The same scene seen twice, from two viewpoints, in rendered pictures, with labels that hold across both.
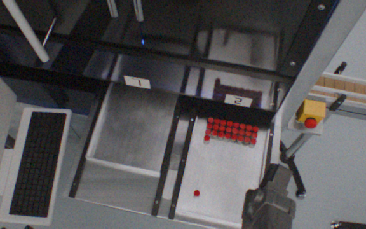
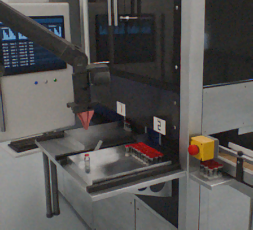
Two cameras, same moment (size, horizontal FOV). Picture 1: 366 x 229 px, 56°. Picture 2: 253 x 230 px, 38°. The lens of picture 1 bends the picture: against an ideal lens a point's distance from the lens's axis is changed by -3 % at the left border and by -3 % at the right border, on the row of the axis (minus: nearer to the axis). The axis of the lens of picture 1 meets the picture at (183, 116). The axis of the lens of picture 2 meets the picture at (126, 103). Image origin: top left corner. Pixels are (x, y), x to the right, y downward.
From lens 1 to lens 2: 1.48 m
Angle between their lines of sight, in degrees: 62
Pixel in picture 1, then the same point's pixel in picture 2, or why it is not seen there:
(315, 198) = not seen: outside the picture
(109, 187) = (56, 146)
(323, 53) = (184, 50)
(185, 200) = (79, 163)
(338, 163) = not seen: outside the picture
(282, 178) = (99, 65)
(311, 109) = (198, 138)
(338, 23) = (184, 17)
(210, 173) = (108, 163)
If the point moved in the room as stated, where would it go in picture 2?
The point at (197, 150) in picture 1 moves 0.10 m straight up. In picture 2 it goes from (117, 155) to (117, 133)
